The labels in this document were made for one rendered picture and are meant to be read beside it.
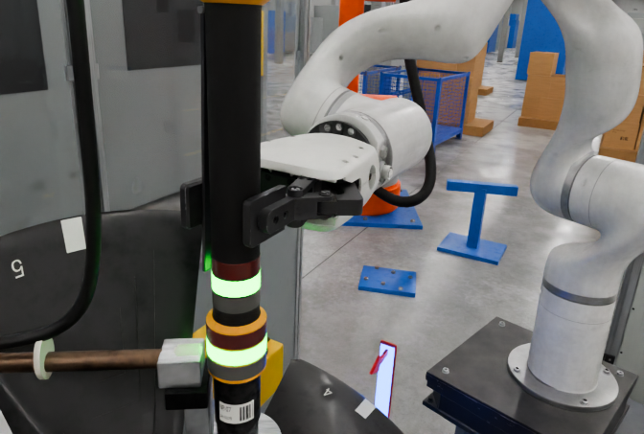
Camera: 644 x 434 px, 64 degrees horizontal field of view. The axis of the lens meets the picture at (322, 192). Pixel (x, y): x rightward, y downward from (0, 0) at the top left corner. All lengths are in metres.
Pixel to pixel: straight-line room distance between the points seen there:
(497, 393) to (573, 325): 0.18
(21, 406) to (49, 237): 0.14
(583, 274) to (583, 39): 0.38
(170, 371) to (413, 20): 0.40
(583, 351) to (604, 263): 0.17
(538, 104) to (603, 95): 8.79
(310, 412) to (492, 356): 0.54
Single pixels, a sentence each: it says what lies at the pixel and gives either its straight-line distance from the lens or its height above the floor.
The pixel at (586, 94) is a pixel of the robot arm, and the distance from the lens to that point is 0.85.
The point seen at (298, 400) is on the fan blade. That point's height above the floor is 1.18.
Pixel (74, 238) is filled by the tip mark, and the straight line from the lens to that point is 0.51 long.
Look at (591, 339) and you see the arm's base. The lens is 1.02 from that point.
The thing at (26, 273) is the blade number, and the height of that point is 1.41.
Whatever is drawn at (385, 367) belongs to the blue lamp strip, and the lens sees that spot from 0.79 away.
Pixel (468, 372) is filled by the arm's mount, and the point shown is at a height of 1.01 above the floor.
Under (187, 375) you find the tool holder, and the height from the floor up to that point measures 1.39.
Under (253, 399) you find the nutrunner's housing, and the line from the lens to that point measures 0.41.
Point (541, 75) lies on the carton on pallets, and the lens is 9.55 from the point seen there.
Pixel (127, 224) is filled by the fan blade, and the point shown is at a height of 1.44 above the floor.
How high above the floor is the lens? 1.63
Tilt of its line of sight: 19 degrees down
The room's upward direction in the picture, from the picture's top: 3 degrees clockwise
